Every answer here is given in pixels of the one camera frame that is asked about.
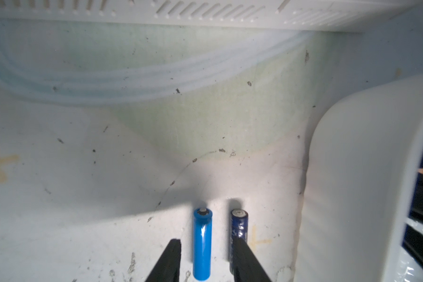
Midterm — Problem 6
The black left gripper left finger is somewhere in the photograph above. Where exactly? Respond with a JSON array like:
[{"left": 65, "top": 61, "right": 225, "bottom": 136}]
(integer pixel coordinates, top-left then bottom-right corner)
[{"left": 145, "top": 239, "right": 182, "bottom": 282}]

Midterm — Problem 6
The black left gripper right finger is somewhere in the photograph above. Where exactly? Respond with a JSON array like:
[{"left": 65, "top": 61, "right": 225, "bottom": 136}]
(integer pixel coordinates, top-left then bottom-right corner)
[{"left": 231, "top": 237, "right": 271, "bottom": 282}]

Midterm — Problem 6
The light blue battery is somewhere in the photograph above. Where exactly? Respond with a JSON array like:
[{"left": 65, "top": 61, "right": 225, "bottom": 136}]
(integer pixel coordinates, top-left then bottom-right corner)
[{"left": 193, "top": 208, "right": 213, "bottom": 282}]

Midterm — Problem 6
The dark blue battery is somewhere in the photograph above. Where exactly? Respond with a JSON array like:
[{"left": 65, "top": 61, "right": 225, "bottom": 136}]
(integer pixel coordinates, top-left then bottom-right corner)
[{"left": 229, "top": 209, "right": 249, "bottom": 264}]

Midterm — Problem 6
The white plastic storage tray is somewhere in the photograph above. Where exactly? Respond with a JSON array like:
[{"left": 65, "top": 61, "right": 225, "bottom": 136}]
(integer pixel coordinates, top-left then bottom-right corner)
[{"left": 294, "top": 74, "right": 423, "bottom": 282}]

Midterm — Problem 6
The beige file organizer rack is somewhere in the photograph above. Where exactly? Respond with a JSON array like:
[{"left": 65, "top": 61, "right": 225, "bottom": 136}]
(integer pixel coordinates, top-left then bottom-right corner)
[{"left": 0, "top": 0, "right": 420, "bottom": 32}]

